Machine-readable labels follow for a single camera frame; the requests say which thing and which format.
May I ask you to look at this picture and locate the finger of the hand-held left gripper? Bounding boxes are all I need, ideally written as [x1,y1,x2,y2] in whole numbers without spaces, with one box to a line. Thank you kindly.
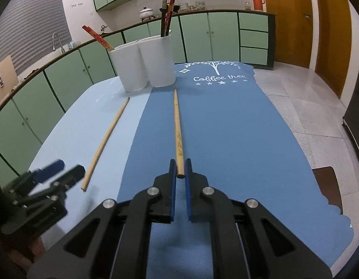
[50,165,86,194]
[33,159,65,183]

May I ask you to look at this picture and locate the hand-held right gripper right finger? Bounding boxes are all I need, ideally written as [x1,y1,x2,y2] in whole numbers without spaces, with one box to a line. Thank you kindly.
[186,158,333,279]

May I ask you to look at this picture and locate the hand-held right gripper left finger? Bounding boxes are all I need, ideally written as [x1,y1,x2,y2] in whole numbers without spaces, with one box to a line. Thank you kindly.
[29,159,177,279]

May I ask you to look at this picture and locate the plain wooden chopstick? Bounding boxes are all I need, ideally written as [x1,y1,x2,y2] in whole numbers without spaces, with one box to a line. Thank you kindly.
[174,88,186,179]
[81,97,130,193]

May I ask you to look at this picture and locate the white double utensil holder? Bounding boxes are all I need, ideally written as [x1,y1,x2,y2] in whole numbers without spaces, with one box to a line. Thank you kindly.
[109,33,176,93]

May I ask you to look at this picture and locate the red-ended wooden chopstick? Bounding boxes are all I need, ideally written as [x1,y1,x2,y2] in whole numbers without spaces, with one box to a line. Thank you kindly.
[82,25,114,51]
[166,0,177,36]
[86,26,115,50]

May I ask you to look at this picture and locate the dark brown chopstick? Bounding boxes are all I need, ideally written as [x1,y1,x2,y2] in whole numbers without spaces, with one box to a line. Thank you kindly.
[161,0,169,37]
[159,7,166,38]

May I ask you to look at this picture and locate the light blue placemat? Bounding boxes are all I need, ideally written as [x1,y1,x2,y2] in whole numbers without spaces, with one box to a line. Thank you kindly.
[21,76,153,257]

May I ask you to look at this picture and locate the dark blue printed placemat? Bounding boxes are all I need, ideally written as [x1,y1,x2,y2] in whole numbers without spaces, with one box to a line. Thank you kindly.
[117,60,356,279]

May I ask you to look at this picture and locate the metal faucet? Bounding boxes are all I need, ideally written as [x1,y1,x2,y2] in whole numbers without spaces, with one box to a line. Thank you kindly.
[51,33,65,53]

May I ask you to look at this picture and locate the brown wooden chair seat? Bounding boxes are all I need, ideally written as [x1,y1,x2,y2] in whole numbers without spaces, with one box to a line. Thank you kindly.
[311,166,344,216]

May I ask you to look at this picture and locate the grey window blinds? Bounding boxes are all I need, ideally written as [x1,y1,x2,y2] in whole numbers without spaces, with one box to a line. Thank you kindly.
[0,0,72,76]

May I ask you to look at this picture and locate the green base cabinets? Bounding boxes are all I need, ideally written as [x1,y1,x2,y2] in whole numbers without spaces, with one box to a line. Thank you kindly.
[0,9,276,181]

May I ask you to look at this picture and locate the white pot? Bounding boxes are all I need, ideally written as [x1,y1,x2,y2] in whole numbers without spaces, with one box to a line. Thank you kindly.
[138,6,155,22]

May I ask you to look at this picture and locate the black cabinet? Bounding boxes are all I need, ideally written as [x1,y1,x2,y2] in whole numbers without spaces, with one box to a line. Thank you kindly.
[342,52,359,164]

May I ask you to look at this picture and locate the row of glass cups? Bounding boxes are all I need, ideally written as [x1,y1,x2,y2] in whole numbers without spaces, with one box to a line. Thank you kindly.
[179,1,208,11]

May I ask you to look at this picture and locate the closed wooden door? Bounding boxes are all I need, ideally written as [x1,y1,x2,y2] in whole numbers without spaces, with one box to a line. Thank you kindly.
[260,0,314,69]

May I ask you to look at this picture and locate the recessed wooden door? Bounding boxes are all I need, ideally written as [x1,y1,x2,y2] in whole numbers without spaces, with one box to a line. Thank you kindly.
[312,0,359,100]

